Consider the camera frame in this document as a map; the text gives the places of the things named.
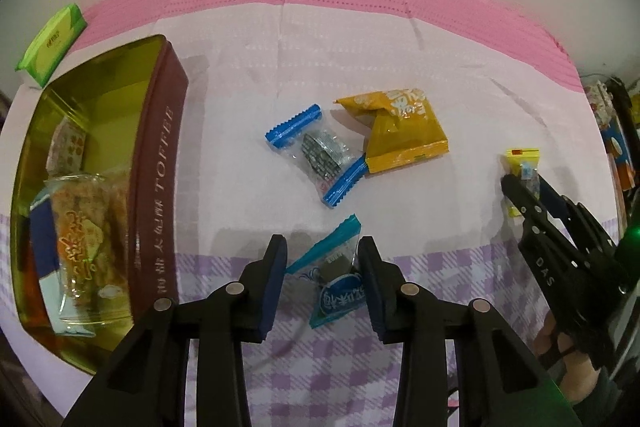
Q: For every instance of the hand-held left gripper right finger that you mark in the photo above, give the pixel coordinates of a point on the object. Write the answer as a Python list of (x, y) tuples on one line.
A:
[(373, 293)]

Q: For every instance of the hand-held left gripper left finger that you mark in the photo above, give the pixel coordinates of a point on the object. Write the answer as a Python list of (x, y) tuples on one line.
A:
[(272, 288)]

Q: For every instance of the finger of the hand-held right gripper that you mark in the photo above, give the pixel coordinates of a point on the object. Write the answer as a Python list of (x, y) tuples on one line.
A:
[(522, 202), (575, 214)]

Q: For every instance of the teal snack packet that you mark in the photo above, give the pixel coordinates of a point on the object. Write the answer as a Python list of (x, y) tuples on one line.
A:
[(335, 298)]

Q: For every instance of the small yellow candy packet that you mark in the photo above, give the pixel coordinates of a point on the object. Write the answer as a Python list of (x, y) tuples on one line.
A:
[(522, 157)]

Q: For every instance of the clear packet with blue ends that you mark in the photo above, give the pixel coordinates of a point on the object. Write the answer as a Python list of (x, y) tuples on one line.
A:
[(320, 152)]

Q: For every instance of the gold tin box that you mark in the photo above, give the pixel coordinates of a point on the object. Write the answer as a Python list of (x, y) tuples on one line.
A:
[(155, 157)]

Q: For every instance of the person's right hand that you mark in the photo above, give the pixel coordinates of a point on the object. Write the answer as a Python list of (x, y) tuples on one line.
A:
[(572, 377)]

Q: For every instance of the blue and orange box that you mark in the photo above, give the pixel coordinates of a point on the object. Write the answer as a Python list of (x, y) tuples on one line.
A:
[(619, 159)]

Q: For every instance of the colourful printed box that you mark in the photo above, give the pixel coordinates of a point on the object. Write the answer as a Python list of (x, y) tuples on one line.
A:
[(599, 104)]

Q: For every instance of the yellow snack packet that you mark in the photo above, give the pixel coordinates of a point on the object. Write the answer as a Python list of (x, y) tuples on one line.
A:
[(400, 132)]

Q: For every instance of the clear cracker packet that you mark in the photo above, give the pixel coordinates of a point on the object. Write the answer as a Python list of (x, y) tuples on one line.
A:
[(85, 232)]

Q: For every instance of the blue and white packet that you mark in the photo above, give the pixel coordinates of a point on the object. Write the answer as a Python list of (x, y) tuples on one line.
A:
[(44, 239)]

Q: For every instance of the small orange dotted packet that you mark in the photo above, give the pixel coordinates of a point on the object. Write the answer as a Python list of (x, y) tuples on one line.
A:
[(66, 148)]

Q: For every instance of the green tissue pack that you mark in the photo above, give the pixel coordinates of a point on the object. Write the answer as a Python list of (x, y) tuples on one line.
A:
[(50, 43)]

